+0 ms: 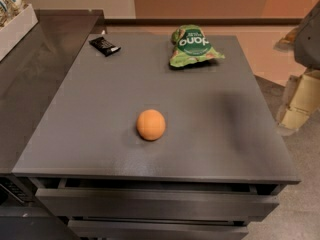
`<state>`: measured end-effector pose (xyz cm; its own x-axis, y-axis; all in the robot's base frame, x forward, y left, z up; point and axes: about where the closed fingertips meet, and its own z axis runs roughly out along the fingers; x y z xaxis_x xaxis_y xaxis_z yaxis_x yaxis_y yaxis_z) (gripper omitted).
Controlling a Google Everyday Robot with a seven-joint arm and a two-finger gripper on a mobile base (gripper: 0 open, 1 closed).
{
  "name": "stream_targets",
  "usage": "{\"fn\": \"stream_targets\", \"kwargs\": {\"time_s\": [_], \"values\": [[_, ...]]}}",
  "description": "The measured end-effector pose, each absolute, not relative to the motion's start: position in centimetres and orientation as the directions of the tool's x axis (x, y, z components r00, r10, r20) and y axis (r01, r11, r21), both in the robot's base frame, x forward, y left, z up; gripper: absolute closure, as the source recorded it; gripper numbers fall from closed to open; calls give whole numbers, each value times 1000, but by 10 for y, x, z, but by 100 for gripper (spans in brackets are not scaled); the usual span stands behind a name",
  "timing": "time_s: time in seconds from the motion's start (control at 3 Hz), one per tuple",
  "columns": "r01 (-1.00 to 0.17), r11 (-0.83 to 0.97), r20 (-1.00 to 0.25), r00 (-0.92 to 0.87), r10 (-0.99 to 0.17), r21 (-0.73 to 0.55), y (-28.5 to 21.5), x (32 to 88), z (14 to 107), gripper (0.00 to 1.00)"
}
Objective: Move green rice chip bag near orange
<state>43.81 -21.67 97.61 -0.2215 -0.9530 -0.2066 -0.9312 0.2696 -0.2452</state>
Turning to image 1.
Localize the green rice chip bag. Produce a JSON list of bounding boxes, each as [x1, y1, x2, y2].
[[169, 25, 225, 68]]

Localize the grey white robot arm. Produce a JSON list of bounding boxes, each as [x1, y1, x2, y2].
[[275, 1, 320, 136]]

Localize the orange fruit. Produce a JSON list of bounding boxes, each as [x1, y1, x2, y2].
[[136, 109, 166, 141]]

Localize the grey drawer cabinet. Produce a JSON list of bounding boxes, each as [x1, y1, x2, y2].
[[14, 33, 299, 240]]

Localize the black snack bar wrapper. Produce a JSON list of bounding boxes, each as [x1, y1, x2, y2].
[[89, 37, 121, 56]]

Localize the dark side counter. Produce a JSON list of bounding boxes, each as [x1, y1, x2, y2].
[[0, 9, 104, 240]]

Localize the lower grey drawer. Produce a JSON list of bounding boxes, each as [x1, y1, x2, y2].
[[68, 220, 248, 240]]

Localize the grey drawer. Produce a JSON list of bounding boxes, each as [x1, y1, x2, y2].
[[36, 188, 278, 221], [68, 220, 248, 240]]

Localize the upper grey drawer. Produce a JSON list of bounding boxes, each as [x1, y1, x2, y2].
[[36, 188, 278, 221]]

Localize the white snack box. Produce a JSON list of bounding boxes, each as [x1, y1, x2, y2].
[[0, 4, 38, 61]]

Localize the snack packets in box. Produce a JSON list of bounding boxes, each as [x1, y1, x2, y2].
[[0, 0, 26, 27]]

